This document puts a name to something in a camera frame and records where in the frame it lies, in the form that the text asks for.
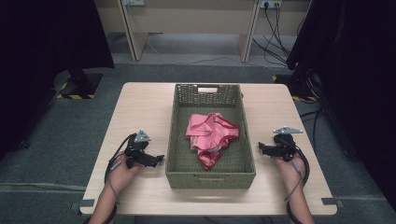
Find white wall socket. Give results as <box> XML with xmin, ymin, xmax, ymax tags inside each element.
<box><xmin>259</xmin><ymin>0</ymin><xmax>283</xmax><ymax>9</ymax></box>

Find black stand base striped tape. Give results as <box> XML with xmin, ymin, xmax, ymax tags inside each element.
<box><xmin>272</xmin><ymin>74</ymin><xmax>319</xmax><ymax>105</ymax></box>
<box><xmin>55</xmin><ymin>68</ymin><xmax>104</xmax><ymax>101</ymax></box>

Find black floor cables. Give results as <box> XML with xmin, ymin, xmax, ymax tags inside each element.
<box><xmin>299</xmin><ymin>105</ymin><xmax>326</xmax><ymax>153</ymax></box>

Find black cables bundle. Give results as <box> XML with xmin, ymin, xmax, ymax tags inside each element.
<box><xmin>251</xmin><ymin>2</ymin><xmax>307</xmax><ymax>67</ymax></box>

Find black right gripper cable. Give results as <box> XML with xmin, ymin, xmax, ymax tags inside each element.
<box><xmin>274</xmin><ymin>136</ymin><xmax>311</xmax><ymax>224</ymax></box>

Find person's right hand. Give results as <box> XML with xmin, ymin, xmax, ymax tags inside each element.
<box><xmin>273</xmin><ymin>153</ymin><xmax>308</xmax><ymax>189</ymax></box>

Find white floor cable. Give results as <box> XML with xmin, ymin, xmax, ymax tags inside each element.
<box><xmin>136</xmin><ymin>29</ymin><xmax>283</xmax><ymax>68</ymax></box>

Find pink garment with red trim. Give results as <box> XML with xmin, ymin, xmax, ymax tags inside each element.
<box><xmin>185</xmin><ymin>112</ymin><xmax>241</xmax><ymax>172</ymax></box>

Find black curtain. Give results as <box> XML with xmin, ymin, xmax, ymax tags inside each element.
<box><xmin>0</xmin><ymin>0</ymin><xmax>115</xmax><ymax>161</ymax></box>
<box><xmin>285</xmin><ymin>0</ymin><xmax>396</xmax><ymax>213</ymax></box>

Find green woven basket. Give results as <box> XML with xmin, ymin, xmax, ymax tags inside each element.
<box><xmin>164</xmin><ymin>82</ymin><xmax>257</xmax><ymax>190</ymax></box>

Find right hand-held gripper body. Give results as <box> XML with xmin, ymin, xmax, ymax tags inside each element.
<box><xmin>266</xmin><ymin>125</ymin><xmax>304</xmax><ymax>162</ymax></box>

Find person's left hand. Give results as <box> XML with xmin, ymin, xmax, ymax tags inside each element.
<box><xmin>106</xmin><ymin>153</ymin><xmax>145</xmax><ymax>193</ymax></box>

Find dark grey table bracket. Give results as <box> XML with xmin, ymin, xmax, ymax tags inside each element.
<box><xmin>320</xmin><ymin>197</ymin><xmax>345</xmax><ymax>209</ymax></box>
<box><xmin>70</xmin><ymin>198</ymin><xmax>96</xmax><ymax>213</ymax></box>

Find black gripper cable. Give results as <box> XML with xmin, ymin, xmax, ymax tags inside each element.
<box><xmin>274</xmin><ymin>136</ymin><xmax>311</xmax><ymax>224</ymax></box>
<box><xmin>83</xmin><ymin>133</ymin><xmax>138</xmax><ymax>224</ymax></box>

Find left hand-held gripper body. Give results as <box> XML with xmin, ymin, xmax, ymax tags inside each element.
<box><xmin>123</xmin><ymin>129</ymin><xmax>157</xmax><ymax>170</ymax></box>

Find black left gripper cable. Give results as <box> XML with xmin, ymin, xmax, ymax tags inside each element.
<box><xmin>83</xmin><ymin>133</ymin><xmax>138</xmax><ymax>224</ymax></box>

